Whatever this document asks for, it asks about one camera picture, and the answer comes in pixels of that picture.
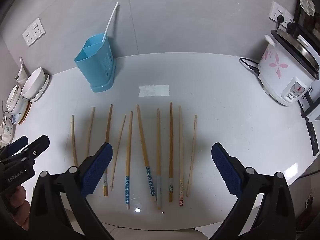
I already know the white plastic stick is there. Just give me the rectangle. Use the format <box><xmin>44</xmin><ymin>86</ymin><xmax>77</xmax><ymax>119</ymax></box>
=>
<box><xmin>101</xmin><ymin>2</ymin><xmax>120</xmax><ymax>42</ymax></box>

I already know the pale cloth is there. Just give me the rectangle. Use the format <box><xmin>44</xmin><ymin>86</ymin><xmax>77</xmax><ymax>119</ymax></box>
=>
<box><xmin>101</xmin><ymin>222</ymin><xmax>200</xmax><ymax>240</ymax></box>

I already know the blue plastic utensil holder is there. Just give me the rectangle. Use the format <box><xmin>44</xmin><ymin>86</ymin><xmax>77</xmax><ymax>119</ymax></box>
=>
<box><xmin>74</xmin><ymin>33</ymin><xmax>117</xmax><ymax>93</ymax></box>

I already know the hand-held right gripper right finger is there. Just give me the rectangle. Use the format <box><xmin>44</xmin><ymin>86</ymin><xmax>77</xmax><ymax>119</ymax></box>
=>
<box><xmin>211</xmin><ymin>142</ymin><xmax>297</xmax><ymax>240</ymax></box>

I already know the blue dotted bamboo chopstick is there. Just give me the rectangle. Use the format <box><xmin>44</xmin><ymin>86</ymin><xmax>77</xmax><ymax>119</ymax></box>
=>
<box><xmin>124</xmin><ymin>111</ymin><xmax>133</xmax><ymax>210</ymax></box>
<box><xmin>136</xmin><ymin>104</ymin><xmax>157</xmax><ymax>202</ymax></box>

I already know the bamboo chopstick white print band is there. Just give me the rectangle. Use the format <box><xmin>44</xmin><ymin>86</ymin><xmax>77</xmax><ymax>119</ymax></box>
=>
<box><xmin>104</xmin><ymin>104</ymin><xmax>113</xmax><ymax>197</ymax></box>

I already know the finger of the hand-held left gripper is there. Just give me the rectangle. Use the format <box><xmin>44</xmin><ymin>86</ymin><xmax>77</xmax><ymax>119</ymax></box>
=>
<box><xmin>5</xmin><ymin>135</ymin><xmax>50</xmax><ymax>167</ymax></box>
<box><xmin>0</xmin><ymin>135</ymin><xmax>28</xmax><ymax>159</ymax></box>

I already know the white patterned cloth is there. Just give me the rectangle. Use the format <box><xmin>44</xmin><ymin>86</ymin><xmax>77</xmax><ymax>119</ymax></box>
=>
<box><xmin>299</xmin><ymin>0</ymin><xmax>315</xmax><ymax>15</ymax></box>

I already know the person's left hand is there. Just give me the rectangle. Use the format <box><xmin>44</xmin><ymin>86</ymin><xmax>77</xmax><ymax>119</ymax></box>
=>
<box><xmin>7</xmin><ymin>186</ymin><xmax>32</xmax><ymax>231</ymax></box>

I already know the plain bamboo chopstick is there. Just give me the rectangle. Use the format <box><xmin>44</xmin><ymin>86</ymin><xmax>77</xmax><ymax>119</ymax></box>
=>
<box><xmin>86</xmin><ymin>106</ymin><xmax>96</xmax><ymax>157</ymax></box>
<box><xmin>71</xmin><ymin>115</ymin><xmax>79</xmax><ymax>167</ymax></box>

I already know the white flowered rice cooker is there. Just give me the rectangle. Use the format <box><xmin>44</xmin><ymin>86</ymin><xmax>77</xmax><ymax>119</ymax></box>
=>
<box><xmin>257</xmin><ymin>29</ymin><xmax>320</xmax><ymax>107</ymax></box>

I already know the white tape patch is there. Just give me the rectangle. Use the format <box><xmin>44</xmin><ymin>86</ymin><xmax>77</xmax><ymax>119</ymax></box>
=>
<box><xmin>139</xmin><ymin>85</ymin><xmax>170</xmax><ymax>97</ymax></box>

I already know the clear glass dish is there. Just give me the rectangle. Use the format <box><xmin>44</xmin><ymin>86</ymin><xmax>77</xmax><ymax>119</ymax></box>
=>
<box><xmin>0</xmin><ymin>100</ymin><xmax>16</xmax><ymax>144</ymax></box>

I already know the pale plain chopstick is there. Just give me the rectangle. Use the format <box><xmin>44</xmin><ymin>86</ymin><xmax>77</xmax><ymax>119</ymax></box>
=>
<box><xmin>110</xmin><ymin>114</ymin><xmax>127</xmax><ymax>190</ymax></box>
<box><xmin>186</xmin><ymin>114</ymin><xmax>198</xmax><ymax>197</ymax></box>

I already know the white wall socket plate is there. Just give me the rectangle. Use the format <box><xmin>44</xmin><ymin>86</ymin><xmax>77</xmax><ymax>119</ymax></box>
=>
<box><xmin>281</xmin><ymin>11</ymin><xmax>295</xmax><ymax>29</ymax></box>
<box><xmin>22</xmin><ymin>26</ymin><xmax>35</xmax><ymax>47</ymax></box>
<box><xmin>30</xmin><ymin>17</ymin><xmax>46</xmax><ymax>39</ymax></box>
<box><xmin>269</xmin><ymin>1</ymin><xmax>285</xmax><ymax>22</ymax></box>

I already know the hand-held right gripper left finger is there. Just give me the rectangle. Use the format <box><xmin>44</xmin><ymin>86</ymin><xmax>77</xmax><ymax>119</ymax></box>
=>
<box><xmin>29</xmin><ymin>142</ymin><xmax>114</xmax><ymax>240</ymax></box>

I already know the black power cord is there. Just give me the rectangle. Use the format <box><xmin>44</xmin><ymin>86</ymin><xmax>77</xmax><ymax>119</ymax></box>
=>
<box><xmin>239</xmin><ymin>57</ymin><xmax>262</xmax><ymax>76</ymax></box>

